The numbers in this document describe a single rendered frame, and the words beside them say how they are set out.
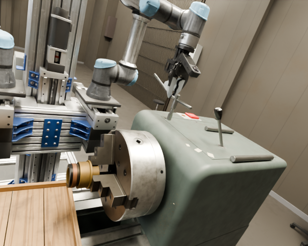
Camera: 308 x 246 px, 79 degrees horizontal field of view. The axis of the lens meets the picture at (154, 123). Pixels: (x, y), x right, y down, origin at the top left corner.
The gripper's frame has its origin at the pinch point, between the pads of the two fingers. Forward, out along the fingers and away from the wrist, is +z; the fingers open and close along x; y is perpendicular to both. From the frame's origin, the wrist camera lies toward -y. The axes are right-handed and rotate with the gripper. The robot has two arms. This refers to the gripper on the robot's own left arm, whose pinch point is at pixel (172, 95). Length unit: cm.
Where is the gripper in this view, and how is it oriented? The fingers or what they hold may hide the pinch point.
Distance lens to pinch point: 80.6
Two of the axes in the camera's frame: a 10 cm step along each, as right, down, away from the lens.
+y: -4.6, -4.4, 7.7
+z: -3.1, 8.9, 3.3
